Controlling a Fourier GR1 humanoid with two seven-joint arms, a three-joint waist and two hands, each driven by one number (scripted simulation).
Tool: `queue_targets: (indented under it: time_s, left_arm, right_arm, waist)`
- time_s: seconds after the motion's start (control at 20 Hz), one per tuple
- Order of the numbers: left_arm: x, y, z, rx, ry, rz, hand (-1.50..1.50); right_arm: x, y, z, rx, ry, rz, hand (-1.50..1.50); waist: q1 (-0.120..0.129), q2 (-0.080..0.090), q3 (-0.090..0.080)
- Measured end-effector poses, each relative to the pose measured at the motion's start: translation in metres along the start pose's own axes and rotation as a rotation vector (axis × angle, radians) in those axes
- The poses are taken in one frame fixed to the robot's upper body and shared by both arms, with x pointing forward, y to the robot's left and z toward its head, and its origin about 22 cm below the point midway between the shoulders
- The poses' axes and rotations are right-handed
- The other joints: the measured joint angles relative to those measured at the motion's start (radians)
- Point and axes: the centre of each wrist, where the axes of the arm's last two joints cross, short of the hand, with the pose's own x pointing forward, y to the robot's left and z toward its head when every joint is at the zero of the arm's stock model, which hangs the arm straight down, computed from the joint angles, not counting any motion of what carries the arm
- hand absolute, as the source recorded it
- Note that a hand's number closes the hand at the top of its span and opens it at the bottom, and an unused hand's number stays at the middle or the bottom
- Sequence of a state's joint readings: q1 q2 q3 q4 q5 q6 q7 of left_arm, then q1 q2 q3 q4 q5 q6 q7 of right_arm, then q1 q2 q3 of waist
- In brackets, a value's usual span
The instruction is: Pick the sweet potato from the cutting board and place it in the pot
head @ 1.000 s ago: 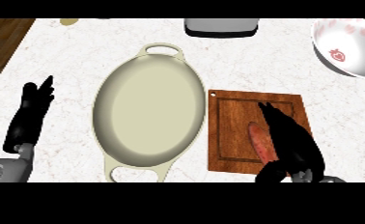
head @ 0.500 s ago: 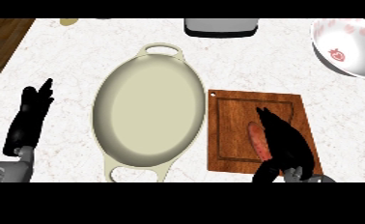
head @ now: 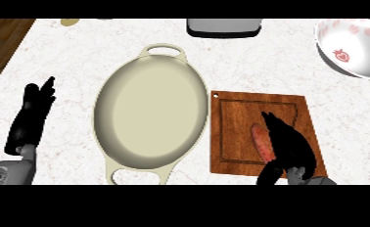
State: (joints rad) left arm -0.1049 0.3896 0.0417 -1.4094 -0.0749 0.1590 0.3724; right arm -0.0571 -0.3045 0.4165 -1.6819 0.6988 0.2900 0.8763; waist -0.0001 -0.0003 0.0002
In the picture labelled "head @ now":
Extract brown wooden panel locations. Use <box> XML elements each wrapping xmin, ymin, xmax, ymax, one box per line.
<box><xmin>0</xmin><ymin>19</ymin><xmax>37</xmax><ymax>74</ymax></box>

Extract cream oval pot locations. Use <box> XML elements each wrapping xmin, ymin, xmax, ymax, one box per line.
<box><xmin>92</xmin><ymin>43</ymin><xmax>212</xmax><ymax>186</ymax></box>

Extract grey and black appliance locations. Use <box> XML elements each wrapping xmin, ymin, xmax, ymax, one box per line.
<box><xmin>185</xmin><ymin>19</ymin><xmax>265</xmax><ymax>39</ymax></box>

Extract white bowl with strawberry print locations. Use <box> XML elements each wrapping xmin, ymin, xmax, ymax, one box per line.
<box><xmin>314</xmin><ymin>19</ymin><xmax>370</xmax><ymax>79</ymax></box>

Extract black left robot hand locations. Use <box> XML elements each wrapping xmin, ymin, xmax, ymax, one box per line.
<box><xmin>3</xmin><ymin>75</ymin><xmax>58</xmax><ymax>157</ymax></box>

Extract brown wooden cutting board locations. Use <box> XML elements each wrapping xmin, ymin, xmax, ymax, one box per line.
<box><xmin>211</xmin><ymin>90</ymin><xmax>330</xmax><ymax>179</ymax></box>

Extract reddish sweet potato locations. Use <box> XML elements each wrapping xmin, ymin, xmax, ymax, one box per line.
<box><xmin>251</xmin><ymin>122</ymin><xmax>277</xmax><ymax>164</ymax></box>

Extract small tan object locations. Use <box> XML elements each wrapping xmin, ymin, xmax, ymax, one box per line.
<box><xmin>60</xmin><ymin>19</ymin><xmax>82</xmax><ymax>27</ymax></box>

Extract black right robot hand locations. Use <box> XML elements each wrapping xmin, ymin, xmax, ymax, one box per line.
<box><xmin>255</xmin><ymin>111</ymin><xmax>319</xmax><ymax>186</ymax></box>

